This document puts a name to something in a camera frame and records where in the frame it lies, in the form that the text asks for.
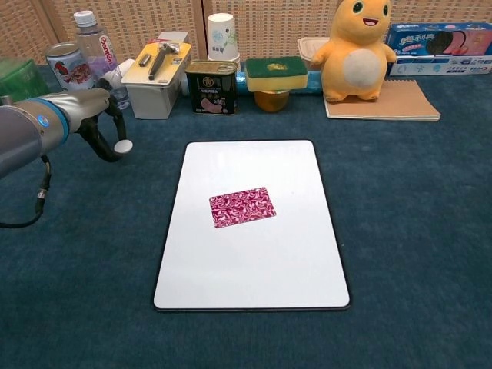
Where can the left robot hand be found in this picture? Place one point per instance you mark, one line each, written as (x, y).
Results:
(86, 104)

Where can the white bottle cap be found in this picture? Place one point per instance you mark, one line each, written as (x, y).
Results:
(124, 146)

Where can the pink patterned package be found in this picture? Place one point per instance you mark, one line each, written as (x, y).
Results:
(243, 207)

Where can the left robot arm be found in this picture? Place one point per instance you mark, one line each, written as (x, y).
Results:
(27, 130)

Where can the white rectangular board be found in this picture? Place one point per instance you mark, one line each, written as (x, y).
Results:
(251, 261)

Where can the silver tin can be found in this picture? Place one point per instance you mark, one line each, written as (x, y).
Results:
(69, 67)

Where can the white cylinder tube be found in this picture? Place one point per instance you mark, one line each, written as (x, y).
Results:
(125, 68)

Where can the clear plastic water bottle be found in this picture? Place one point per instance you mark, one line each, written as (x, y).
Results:
(96, 50)

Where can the green plastic box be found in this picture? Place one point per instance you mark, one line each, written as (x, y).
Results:
(17, 77)

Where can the yellow razor blister pack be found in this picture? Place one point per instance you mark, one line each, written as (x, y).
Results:
(161, 61)

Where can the black luncheon meat tin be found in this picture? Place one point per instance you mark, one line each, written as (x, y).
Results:
(211, 90)

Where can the stacked white paper cups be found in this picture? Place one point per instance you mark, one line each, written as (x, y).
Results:
(223, 38)

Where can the yellow glass jar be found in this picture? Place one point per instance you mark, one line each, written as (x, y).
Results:
(272, 102)

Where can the green yellow tin box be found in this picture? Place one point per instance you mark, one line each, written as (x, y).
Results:
(276, 75)

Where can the woven bamboo folding screen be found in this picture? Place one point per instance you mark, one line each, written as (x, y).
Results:
(269, 19)

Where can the yellow plush toy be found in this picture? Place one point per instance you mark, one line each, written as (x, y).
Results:
(355, 57)

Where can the brown spiral notebook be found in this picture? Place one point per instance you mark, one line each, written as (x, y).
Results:
(399, 102)

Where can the dark blue table cloth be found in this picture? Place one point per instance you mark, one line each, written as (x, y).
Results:
(415, 230)

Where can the blue cookie box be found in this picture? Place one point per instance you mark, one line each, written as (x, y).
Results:
(438, 40)

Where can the white and blue film box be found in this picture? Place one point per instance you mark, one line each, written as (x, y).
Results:
(442, 66)

